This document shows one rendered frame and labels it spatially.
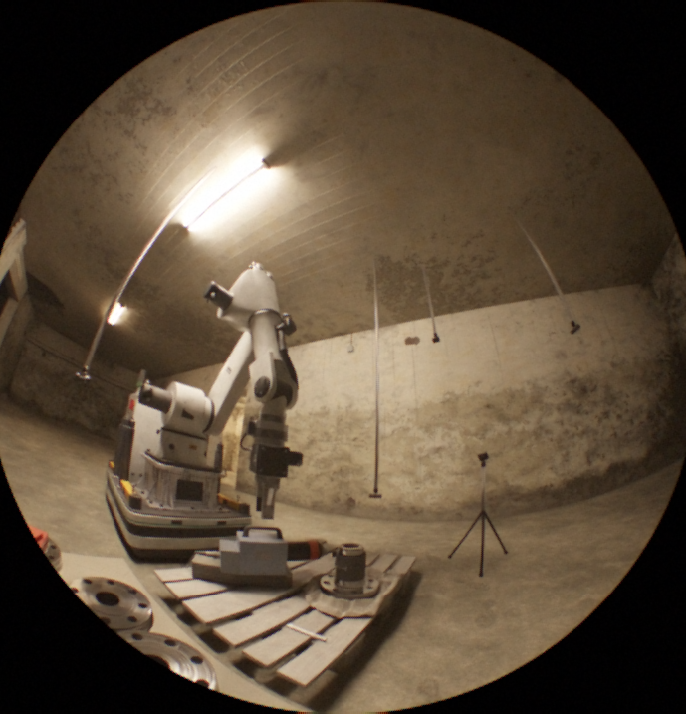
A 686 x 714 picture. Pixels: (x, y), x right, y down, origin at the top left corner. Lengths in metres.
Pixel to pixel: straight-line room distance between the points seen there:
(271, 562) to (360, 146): 2.70
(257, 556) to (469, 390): 3.05
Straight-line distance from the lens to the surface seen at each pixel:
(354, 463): 3.65
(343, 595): 1.15
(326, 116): 2.22
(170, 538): 1.65
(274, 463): 1.02
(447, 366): 3.57
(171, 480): 1.74
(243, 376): 1.72
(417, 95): 2.22
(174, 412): 1.67
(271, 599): 1.18
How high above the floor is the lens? 0.77
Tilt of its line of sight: 25 degrees up
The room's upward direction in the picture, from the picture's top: 3 degrees clockwise
